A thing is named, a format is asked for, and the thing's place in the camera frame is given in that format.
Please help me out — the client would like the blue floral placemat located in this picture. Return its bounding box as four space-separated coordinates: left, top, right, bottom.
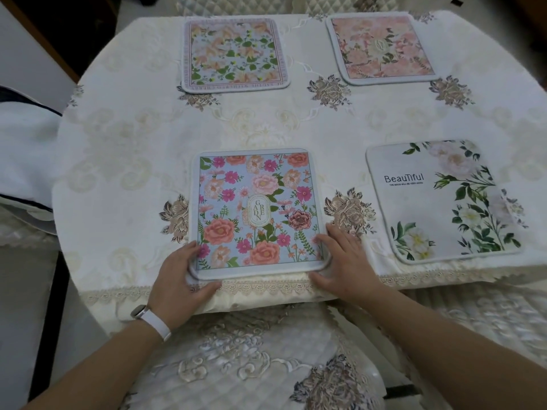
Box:
187 148 329 281

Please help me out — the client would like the white cloth with dark trim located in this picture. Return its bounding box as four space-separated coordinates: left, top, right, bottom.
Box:
0 85 66 236

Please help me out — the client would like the person's right forearm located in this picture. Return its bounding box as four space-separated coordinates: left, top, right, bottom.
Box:
344 284 547 410

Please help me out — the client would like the person's left hand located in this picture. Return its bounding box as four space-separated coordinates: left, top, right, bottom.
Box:
146 241 223 332

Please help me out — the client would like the quilted embroidered chair cushion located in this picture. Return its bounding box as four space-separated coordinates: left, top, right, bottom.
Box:
117 302 387 410
402 284 547 368

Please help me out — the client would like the person's left forearm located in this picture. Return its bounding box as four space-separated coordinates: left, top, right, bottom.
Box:
21 321 165 410

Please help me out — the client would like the white wristwatch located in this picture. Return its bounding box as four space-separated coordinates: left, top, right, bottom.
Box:
130 305 172 342

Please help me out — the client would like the white placemat with green leaves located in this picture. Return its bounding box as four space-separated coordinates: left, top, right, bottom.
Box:
365 139 525 265

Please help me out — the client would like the person's right hand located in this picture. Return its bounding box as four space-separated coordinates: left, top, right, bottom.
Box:
308 222 386 309

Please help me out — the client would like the cream embroidered tablecloth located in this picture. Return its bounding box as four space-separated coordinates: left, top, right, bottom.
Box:
51 10 547 315

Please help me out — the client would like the dark wooden cabinet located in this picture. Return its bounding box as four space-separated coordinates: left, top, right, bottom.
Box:
0 0 124 83

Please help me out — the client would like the pink floral placemat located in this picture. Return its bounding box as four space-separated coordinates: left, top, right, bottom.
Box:
326 13 441 86

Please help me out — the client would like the pale orange and green floral placemat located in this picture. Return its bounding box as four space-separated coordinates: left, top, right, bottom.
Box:
181 17 291 94

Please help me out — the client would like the quilted chair back cover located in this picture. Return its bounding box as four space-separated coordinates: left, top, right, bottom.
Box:
303 0 407 16
175 0 295 17

